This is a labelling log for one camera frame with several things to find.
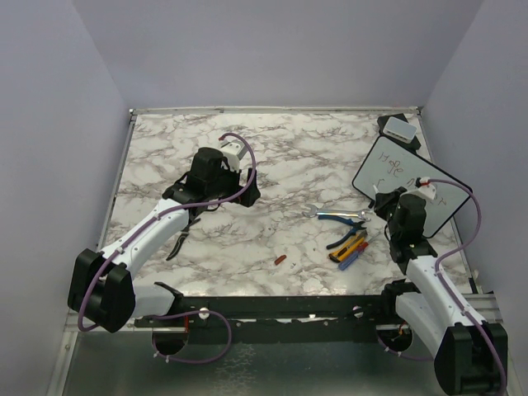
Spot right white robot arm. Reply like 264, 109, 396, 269
373, 179, 508, 395

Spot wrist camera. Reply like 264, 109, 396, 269
219, 141, 248, 172
407, 177, 436, 202

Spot silver open-end wrench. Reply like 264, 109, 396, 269
301, 204, 374, 222

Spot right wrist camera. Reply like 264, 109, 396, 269
407, 177, 436, 202

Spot red marker cap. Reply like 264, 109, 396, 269
274, 255, 286, 266

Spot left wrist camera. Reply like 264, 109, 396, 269
219, 141, 248, 172

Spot red blue screwdriver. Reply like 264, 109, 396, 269
337, 233, 381, 271

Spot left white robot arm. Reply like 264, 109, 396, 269
67, 142, 260, 332

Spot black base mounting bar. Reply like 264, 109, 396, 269
134, 280, 417, 345

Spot black framed whiteboard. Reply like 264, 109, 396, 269
351, 136, 469, 238

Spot yellow utility knife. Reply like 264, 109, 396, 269
328, 230, 368, 263

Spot blue handled pliers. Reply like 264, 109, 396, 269
317, 212, 368, 251

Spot white network switch box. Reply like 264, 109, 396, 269
382, 116, 417, 144

